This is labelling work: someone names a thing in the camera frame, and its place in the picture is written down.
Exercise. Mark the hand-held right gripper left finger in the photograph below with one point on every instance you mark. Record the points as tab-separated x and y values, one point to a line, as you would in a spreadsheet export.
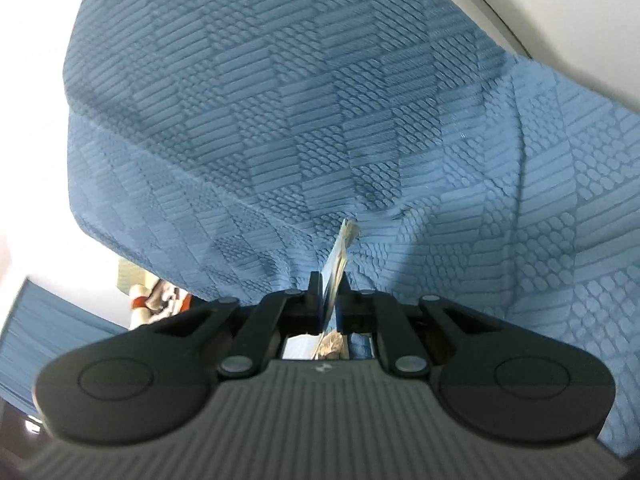
314	305

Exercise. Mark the blue ribbed cloth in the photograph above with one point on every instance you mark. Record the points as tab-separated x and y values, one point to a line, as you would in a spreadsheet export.
50	340

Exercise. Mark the cream textured pillow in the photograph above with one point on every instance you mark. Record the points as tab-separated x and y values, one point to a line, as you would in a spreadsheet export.
131	275

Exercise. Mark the photo cover booklet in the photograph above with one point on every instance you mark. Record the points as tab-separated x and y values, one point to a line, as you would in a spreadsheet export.
334	270

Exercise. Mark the red white black striped blanket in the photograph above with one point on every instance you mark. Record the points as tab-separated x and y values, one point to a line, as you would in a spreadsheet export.
160	300

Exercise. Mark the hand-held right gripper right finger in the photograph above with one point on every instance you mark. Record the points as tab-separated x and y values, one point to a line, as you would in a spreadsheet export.
342	310

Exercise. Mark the white armchair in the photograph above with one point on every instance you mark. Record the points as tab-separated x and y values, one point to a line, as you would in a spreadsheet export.
575	0

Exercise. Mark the blue textured sofa cover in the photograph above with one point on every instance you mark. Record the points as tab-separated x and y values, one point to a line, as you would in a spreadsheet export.
300	110

